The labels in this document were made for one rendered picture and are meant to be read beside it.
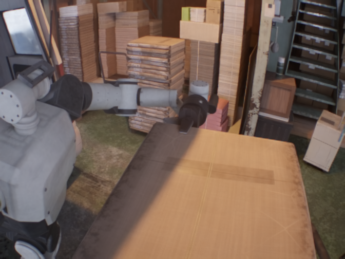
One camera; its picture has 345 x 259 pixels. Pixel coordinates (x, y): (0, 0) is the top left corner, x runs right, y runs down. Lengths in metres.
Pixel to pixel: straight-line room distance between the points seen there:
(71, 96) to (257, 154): 0.50
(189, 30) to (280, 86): 1.13
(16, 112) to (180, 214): 0.34
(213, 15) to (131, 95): 1.87
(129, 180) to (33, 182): 0.20
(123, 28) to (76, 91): 3.54
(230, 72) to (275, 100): 0.63
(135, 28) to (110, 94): 3.29
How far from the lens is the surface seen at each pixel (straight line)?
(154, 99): 0.86
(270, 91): 2.27
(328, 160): 2.68
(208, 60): 2.65
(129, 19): 4.11
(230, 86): 2.69
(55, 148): 0.51
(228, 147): 0.61
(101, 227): 0.44
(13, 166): 0.44
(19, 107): 0.42
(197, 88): 0.83
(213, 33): 2.58
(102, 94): 0.77
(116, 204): 0.47
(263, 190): 0.52
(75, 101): 0.66
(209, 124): 2.53
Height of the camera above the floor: 1.55
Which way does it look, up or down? 32 degrees down
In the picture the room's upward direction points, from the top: 1 degrees clockwise
